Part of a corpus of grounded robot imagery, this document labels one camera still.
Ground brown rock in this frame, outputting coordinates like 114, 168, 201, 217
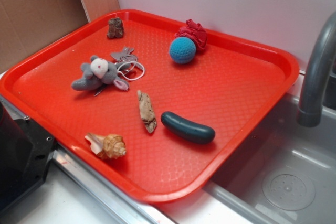
107, 17, 124, 39

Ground red plastic tray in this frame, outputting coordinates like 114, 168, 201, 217
1, 10, 299, 203

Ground beige driftwood piece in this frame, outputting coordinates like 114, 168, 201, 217
137, 90, 157, 134

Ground dark green toy cucumber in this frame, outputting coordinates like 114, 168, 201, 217
161, 111, 216, 144

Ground blue crocheted ball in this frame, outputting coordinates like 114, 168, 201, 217
169, 37, 196, 64

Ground red fabric scrunchie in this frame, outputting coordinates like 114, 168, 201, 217
175, 19, 208, 52

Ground tan conch seashell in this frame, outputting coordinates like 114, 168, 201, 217
85, 133, 127, 160

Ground grey plush elephant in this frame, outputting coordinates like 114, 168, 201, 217
71, 56, 130, 91

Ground grey plastic sink basin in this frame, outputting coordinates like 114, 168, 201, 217
205, 95, 335, 223

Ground grey sink faucet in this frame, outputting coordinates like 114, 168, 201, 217
297, 13, 335, 127

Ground brown cardboard panel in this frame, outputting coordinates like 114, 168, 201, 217
1, 0, 120, 72

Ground silver keys with ring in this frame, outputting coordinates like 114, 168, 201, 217
110, 47, 145, 81

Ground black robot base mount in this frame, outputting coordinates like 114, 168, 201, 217
1, 105, 55, 215

